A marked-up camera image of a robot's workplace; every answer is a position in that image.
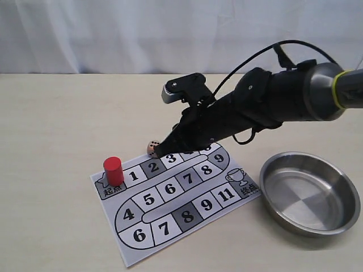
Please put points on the paper number game board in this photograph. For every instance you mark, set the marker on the paper number game board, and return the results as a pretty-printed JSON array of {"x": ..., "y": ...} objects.
[{"x": 164, "y": 200}]

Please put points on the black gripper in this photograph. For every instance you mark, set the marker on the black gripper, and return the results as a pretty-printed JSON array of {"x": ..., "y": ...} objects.
[{"x": 196, "y": 131}]

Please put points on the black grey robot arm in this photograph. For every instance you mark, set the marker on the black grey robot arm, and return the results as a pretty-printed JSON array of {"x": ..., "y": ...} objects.
[{"x": 260, "y": 100}]

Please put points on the wooden die black pips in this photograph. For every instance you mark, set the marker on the wooden die black pips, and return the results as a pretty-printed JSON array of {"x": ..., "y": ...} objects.
[{"x": 151, "y": 148}]

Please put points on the red cylinder game piece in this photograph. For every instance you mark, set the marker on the red cylinder game piece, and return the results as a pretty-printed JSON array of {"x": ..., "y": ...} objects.
[{"x": 113, "y": 171}]

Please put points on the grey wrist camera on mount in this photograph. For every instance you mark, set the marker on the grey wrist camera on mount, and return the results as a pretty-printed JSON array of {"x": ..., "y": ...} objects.
[{"x": 189, "y": 89}]

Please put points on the white curtain backdrop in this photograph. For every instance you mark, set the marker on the white curtain backdrop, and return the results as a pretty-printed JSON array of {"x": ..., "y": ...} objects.
[{"x": 160, "y": 37}]

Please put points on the round stainless steel dish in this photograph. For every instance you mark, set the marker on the round stainless steel dish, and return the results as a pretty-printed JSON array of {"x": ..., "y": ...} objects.
[{"x": 307, "y": 195}]

